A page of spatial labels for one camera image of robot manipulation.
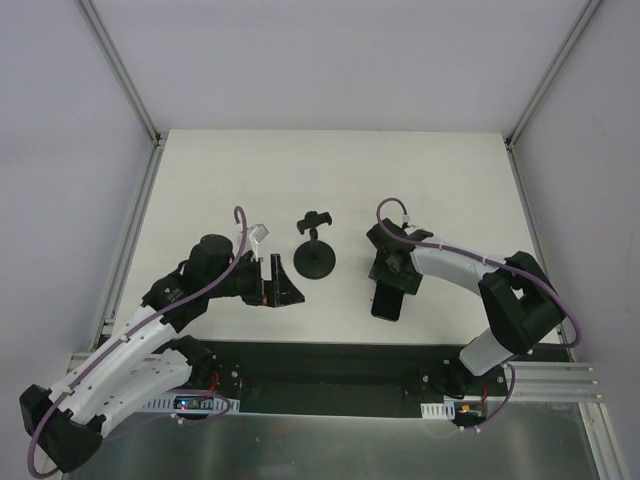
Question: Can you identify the left aluminium frame post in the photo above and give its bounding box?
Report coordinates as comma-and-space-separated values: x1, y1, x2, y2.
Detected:
74, 0, 163, 146

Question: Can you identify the black phone stand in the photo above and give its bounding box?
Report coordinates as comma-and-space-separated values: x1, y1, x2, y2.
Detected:
293, 211, 336, 280

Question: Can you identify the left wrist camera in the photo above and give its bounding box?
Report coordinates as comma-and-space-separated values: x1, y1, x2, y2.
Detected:
239, 223, 269, 261

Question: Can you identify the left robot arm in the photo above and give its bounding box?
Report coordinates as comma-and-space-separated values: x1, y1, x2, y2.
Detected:
19, 234, 305, 473

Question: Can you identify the white cable duct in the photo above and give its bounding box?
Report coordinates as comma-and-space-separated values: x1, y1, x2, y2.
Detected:
139, 392, 240, 415
420, 397, 487, 420

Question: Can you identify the right white cable duct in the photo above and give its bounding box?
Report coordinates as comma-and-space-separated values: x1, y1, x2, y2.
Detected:
420, 397, 487, 420

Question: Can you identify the aluminium frame post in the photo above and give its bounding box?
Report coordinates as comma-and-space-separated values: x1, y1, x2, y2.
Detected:
74, 0, 163, 146
505, 0, 605, 151

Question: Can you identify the left white cable duct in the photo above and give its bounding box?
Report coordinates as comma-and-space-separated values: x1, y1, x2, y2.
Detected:
139, 392, 240, 415

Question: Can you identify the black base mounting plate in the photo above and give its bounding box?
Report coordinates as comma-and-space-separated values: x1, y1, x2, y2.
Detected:
129, 339, 571, 416

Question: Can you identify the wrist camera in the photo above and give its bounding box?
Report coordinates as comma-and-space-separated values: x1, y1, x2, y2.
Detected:
401, 213, 434, 238
239, 223, 269, 261

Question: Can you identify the right aluminium frame post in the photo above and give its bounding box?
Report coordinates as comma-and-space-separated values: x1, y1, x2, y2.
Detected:
505, 0, 605, 151

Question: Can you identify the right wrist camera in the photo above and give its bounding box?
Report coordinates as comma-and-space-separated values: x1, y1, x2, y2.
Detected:
401, 213, 434, 238

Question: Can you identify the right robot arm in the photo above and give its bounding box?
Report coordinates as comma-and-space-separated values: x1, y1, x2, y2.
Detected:
366, 219, 566, 399

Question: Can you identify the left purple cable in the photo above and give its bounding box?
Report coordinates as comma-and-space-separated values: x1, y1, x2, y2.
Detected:
27, 205, 251, 476

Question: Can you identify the black smartphone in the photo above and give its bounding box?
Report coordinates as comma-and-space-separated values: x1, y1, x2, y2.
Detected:
370, 282, 404, 322

